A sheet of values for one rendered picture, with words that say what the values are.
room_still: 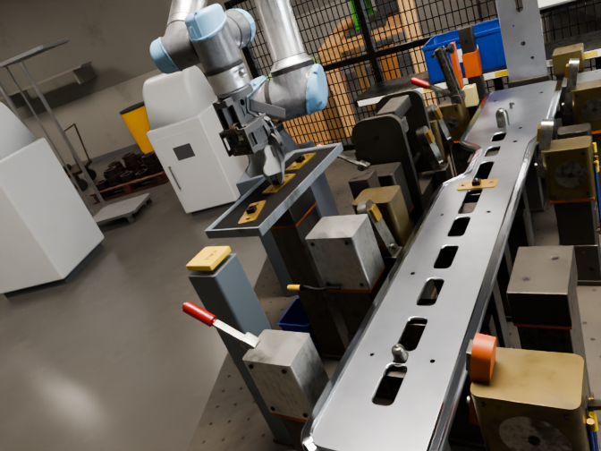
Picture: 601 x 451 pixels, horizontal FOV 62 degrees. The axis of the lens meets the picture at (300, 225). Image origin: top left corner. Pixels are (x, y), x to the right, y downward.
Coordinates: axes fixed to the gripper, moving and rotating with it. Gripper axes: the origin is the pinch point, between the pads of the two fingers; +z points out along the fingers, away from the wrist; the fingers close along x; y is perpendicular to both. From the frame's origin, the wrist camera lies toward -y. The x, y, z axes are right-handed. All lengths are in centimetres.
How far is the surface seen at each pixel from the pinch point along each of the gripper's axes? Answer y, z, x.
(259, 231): 18.5, 1.8, 8.6
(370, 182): -12.2, 9.1, 14.0
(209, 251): 25.5, 1.6, 2.0
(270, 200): 7.5, 1.7, 2.9
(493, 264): 3.9, 17.9, 43.0
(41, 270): -69, 99, -360
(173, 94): -206, 12, -273
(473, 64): -98, 11, 11
